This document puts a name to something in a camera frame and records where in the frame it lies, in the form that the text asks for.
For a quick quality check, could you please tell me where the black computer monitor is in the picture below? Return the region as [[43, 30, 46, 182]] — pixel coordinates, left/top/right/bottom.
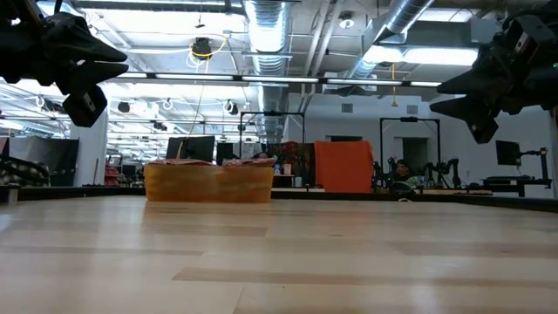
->
[[215, 141, 241, 166], [495, 140, 522, 167], [165, 135, 216, 163]]

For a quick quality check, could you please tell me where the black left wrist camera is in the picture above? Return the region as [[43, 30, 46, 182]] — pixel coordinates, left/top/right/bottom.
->
[[62, 85, 108, 128]]

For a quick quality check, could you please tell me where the silver ceiling air duct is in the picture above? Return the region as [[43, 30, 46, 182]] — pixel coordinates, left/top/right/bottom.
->
[[242, 0, 292, 132], [346, 0, 435, 82]]

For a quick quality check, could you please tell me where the black partition panel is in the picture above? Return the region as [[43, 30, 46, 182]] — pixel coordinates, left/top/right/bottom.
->
[[8, 137, 81, 188]]

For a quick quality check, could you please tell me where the black metal stand frame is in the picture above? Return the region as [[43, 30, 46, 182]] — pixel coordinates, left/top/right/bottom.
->
[[239, 111, 306, 160], [378, 116, 442, 188]]

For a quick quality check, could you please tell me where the red popcorn bag clear wrap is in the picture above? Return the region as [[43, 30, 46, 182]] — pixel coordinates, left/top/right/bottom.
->
[[221, 157, 277, 168], [147, 158, 214, 167]]

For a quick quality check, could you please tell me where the person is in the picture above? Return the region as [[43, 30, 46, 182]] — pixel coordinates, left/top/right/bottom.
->
[[391, 159, 420, 189]]

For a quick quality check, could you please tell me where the yellow hanging cable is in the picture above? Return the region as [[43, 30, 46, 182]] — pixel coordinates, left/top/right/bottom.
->
[[176, 37, 230, 160]]

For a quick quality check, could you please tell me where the grey table corner bracket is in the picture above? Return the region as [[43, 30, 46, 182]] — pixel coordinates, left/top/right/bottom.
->
[[0, 182, 22, 204]]

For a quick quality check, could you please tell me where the white ceiling light panel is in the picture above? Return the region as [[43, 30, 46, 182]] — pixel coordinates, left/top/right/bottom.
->
[[364, 45, 480, 67]]

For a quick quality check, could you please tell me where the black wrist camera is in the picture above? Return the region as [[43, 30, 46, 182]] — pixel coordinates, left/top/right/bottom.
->
[[62, 85, 108, 128], [466, 116, 500, 145]]

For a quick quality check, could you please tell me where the black white checkered object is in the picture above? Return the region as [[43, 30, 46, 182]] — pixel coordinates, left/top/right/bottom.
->
[[0, 154, 51, 188]]

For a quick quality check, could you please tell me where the yellow hanging cord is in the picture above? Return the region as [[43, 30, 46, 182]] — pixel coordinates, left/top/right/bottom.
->
[[389, 63, 398, 108]]

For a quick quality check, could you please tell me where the black overhead camera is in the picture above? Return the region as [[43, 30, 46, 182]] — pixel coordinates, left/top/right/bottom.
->
[[191, 37, 214, 60]]

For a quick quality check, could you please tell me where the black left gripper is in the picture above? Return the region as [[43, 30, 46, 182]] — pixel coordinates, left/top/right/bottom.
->
[[0, 11, 129, 95]]

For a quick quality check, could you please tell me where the black desk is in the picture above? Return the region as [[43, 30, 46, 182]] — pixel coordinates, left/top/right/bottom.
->
[[480, 174, 554, 198]]

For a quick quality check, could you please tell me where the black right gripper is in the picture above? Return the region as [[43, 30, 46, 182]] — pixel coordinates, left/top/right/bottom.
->
[[429, 15, 548, 126]]

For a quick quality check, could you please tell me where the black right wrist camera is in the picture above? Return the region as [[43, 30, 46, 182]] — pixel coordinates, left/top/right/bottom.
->
[[466, 116, 500, 145]]

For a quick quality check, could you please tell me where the orange cloth-covered box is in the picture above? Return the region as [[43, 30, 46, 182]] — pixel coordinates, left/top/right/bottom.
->
[[314, 140, 376, 195]]

